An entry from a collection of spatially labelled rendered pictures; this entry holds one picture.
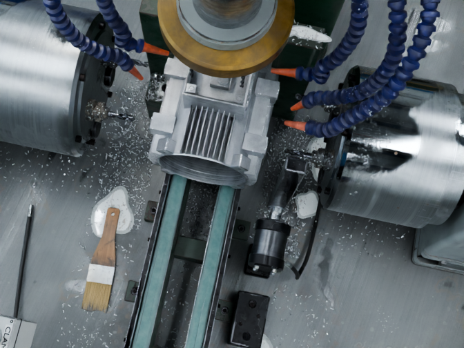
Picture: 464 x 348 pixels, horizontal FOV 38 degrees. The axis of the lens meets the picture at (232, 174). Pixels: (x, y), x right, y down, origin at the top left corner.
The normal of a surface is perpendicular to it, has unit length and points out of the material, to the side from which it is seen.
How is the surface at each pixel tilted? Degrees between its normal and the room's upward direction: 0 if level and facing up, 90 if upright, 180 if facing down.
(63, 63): 9
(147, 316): 0
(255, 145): 0
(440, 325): 0
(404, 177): 39
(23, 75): 25
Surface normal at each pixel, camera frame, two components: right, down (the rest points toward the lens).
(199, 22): 0.04, -0.25
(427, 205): -0.14, 0.67
